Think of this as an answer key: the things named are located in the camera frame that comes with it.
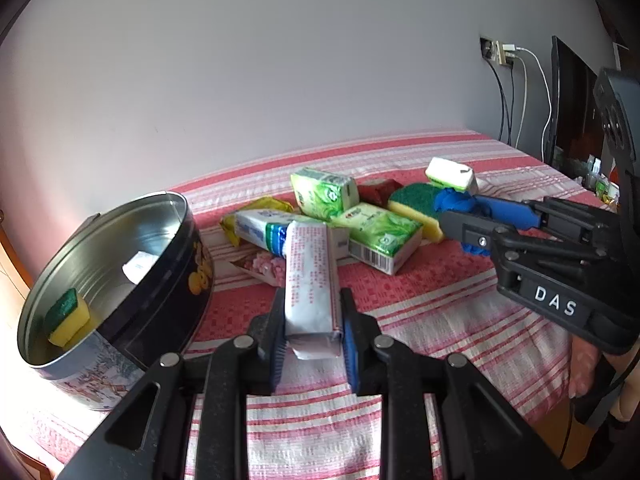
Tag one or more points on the small yellow green sponge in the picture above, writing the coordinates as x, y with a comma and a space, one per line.
70, 327

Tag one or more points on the wooden door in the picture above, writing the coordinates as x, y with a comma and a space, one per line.
6, 250

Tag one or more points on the white paper slip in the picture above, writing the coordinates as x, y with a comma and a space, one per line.
137, 267

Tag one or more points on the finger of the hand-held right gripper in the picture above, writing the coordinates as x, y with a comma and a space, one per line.
465, 227
510, 212

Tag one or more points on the white soap bar packet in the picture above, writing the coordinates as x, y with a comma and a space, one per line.
447, 170

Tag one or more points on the large green yellow sponge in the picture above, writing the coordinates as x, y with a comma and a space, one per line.
415, 200

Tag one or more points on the red packet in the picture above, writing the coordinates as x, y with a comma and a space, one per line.
377, 191

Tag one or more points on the pink floral snack packet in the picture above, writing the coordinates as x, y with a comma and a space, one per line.
262, 265

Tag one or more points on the dark wall outlet box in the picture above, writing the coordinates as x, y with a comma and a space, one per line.
486, 49

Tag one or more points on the person's right hand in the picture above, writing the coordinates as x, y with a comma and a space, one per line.
584, 365

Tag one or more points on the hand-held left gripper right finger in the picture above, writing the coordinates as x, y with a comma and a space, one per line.
350, 355

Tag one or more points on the white charger plug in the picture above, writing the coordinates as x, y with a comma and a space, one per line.
509, 50

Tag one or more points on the black monitor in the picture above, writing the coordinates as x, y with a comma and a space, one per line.
570, 110

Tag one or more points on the pile of small bottles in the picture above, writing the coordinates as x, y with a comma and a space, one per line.
597, 180

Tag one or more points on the blue cloth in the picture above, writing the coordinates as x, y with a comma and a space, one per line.
452, 202

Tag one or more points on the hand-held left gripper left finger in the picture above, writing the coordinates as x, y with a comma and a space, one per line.
277, 355

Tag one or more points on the red striped cloth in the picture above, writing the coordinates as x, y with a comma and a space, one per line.
450, 310

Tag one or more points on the green tissue pack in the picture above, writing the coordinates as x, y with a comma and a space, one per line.
320, 195
380, 232

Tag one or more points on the beige wall socket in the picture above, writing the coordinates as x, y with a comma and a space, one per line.
500, 55

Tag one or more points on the round black metal tin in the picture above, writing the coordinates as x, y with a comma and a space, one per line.
165, 310

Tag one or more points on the yellow packet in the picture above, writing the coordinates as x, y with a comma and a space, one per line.
230, 225

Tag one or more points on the white blue packet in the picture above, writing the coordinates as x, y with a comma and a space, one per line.
260, 230

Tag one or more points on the white tissue pack red print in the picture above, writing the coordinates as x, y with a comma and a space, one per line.
310, 280

